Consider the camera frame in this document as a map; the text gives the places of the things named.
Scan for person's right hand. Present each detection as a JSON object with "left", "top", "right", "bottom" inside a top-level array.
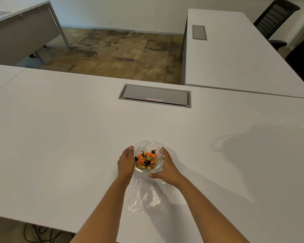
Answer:
[{"left": 148, "top": 146, "right": 184, "bottom": 187}]

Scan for person's left hand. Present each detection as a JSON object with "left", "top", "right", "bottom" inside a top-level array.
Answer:
[{"left": 117, "top": 146, "right": 135, "bottom": 180}]

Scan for clear glass bowl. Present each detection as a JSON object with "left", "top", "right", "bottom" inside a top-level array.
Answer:
[{"left": 132, "top": 141, "right": 164, "bottom": 173}]

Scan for person's right forearm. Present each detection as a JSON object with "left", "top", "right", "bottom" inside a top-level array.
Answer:
[{"left": 172, "top": 174, "right": 250, "bottom": 243}]

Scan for person's left forearm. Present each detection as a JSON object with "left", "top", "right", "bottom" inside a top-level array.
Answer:
[{"left": 70, "top": 174, "right": 132, "bottom": 243}]

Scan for pile of wrapped candies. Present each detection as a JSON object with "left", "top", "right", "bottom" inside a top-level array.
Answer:
[{"left": 135, "top": 149, "right": 159, "bottom": 171}]

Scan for clear plastic bag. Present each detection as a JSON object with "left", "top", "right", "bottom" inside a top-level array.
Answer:
[{"left": 124, "top": 173, "right": 168, "bottom": 213}]

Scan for white desk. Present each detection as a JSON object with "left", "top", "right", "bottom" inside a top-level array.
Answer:
[{"left": 180, "top": 8, "right": 304, "bottom": 100}]

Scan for black mesh office chair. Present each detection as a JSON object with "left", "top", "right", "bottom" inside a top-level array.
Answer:
[{"left": 253, "top": 0, "right": 301, "bottom": 51}]

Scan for grey desk with metal legs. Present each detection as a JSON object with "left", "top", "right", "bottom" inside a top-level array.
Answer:
[{"left": 0, "top": 0, "right": 70, "bottom": 66}]

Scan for large grey cable hatch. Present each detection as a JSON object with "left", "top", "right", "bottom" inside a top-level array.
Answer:
[{"left": 118, "top": 84, "right": 192, "bottom": 108}]

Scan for black cables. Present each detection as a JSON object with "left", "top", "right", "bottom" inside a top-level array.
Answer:
[{"left": 23, "top": 223, "right": 75, "bottom": 243}]

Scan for small grey cable hatch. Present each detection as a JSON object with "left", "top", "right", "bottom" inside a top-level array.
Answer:
[{"left": 192, "top": 25, "right": 208, "bottom": 41}]

